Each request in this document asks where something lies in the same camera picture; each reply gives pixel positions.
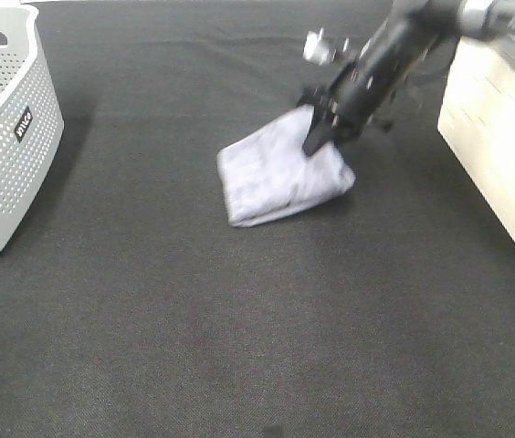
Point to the black table mat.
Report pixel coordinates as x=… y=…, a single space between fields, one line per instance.
x=130 y=308

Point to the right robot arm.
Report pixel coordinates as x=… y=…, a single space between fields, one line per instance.
x=480 y=20

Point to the white storage bin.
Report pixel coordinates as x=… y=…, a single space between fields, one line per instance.
x=477 y=120

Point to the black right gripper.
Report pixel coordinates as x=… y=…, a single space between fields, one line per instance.
x=366 y=79

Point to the grey perforated laundry basket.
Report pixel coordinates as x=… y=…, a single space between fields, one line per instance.
x=31 y=123

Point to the lavender towel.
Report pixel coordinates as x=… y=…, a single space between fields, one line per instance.
x=266 y=176

